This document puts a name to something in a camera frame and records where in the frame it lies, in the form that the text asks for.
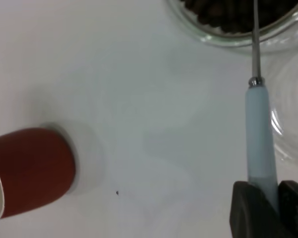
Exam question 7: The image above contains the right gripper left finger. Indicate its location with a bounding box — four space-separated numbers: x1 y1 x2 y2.
229 180 283 238

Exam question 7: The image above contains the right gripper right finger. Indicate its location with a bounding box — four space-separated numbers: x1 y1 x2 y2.
278 180 298 238

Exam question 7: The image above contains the metal spoon light blue handle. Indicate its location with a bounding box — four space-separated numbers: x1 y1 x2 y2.
245 0 280 215

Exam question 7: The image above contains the red ceramic mug white inside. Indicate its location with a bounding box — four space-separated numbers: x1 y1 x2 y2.
0 127 77 221

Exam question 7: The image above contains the heap of coffee beans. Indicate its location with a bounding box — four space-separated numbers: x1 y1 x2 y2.
181 0 298 35

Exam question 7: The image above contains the small clear glass dish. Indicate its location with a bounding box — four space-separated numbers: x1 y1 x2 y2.
269 53 298 163

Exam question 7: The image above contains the clear glass cup with handle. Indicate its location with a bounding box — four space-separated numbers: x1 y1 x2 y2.
166 0 298 55

